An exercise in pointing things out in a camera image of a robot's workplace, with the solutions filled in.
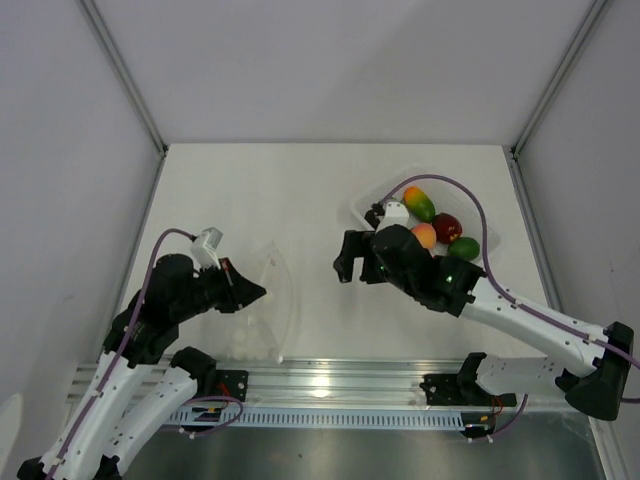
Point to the green lime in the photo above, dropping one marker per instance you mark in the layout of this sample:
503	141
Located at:
466	248

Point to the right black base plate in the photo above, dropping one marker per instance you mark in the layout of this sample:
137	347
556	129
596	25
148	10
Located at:
456	390

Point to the right aluminium frame post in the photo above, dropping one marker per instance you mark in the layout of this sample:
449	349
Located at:
579	41

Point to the aluminium mounting rail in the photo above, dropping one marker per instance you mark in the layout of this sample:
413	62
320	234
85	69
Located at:
339	384

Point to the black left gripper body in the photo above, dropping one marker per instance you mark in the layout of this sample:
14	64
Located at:
209	292

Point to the dark red apple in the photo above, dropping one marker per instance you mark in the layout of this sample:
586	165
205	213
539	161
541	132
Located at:
447	227

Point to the orange peach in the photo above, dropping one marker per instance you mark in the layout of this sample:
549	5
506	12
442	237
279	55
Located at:
425	234

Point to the left aluminium frame post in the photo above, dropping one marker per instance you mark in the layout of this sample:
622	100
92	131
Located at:
112	53

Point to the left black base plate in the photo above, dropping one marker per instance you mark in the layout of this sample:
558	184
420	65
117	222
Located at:
231	383

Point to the clear zip top bag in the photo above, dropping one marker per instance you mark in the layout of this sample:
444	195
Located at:
259	332

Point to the orange green mango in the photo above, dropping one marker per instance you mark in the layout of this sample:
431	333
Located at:
419	204

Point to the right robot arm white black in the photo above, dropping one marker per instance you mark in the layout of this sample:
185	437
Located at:
584	364

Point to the white slotted cable duct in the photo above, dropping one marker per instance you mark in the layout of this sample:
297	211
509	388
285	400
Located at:
419	420

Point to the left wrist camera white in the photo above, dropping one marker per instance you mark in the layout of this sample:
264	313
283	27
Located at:
204	248

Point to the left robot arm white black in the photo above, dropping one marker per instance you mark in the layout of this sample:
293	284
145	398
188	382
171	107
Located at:
108	429

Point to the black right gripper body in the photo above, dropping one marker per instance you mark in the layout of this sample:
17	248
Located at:
379	270

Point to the aluminium frame post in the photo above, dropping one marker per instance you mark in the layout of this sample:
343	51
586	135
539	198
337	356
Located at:
579	41
112	53

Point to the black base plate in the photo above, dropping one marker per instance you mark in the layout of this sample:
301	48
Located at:
456	390
231	383

